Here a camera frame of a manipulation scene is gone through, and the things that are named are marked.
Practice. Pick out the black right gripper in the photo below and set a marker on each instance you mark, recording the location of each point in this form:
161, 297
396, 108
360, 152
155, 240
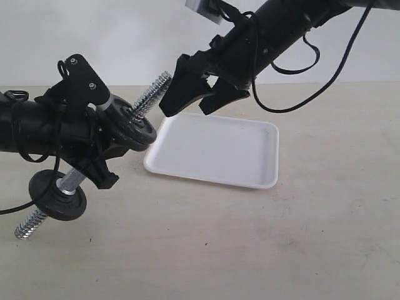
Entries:
246, 50

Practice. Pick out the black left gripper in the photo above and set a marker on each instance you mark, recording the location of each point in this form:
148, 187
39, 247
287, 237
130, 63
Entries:
79, 137

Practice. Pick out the black plate without collar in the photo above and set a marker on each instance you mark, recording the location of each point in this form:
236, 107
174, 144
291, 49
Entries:
109, 117

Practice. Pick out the black weight plate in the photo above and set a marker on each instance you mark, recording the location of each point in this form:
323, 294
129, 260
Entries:
136, 126

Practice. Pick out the chrome threaded dumbbell bar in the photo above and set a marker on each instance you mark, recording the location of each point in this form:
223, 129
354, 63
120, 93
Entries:
67, 183

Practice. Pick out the black plate with collar nut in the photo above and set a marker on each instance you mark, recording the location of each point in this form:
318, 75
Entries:
49, 199

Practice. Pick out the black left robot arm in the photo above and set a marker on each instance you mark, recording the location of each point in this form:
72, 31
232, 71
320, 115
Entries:
17, 126

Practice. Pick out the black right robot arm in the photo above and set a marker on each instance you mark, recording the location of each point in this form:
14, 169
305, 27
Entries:
293, 19

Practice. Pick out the white rectangular plastic tray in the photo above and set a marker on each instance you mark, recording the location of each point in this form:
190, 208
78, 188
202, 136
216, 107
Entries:
216, 149

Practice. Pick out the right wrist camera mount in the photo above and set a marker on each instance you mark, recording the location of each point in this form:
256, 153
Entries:
209, 9

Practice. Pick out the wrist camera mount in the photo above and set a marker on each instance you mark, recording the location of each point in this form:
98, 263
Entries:
81, 85
209, 9

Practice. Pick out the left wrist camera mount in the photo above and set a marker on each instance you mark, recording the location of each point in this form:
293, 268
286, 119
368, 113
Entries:
81, 85

